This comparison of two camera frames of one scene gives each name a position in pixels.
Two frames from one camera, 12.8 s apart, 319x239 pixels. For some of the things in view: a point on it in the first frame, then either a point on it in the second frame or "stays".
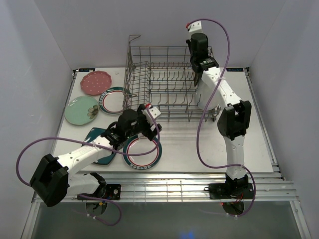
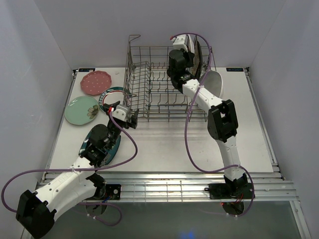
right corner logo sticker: [235, 69] stays
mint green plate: [81, 110] stays
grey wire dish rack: [163, 76] stays
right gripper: [188, 42] -> [190, 56]
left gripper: [148, 133] -> [133, 123]
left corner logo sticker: [86, 69] stays
